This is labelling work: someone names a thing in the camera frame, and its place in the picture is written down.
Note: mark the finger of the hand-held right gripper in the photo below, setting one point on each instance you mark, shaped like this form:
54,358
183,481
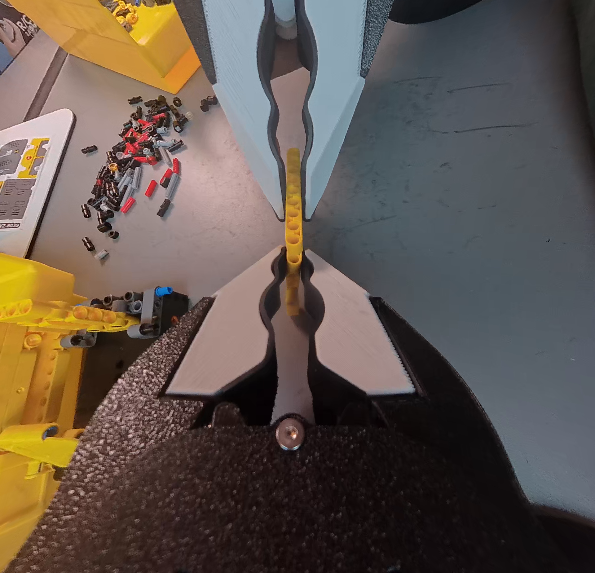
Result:
237,71
337,71

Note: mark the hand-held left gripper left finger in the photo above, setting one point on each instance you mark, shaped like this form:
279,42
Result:
223,345

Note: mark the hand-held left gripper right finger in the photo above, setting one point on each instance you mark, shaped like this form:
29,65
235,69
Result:
358,345

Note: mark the plain yellow lego beam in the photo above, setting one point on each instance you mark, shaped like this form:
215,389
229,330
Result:
293,238

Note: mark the assorted lego parts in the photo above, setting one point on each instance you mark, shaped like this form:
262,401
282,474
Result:
125,6

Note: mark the partly built yellow lego model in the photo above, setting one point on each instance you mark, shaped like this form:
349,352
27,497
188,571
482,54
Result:
93,315

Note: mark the pile of small lego pins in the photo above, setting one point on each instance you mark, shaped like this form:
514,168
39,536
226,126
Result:
121,173

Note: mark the printed lego set box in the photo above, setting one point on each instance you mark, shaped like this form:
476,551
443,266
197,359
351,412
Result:
14,29

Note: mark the yellow plastic storage bin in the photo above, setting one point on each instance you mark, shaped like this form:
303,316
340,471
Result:
69,24
28,275

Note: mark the white instruction board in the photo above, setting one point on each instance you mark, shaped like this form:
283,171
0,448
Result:
55,131

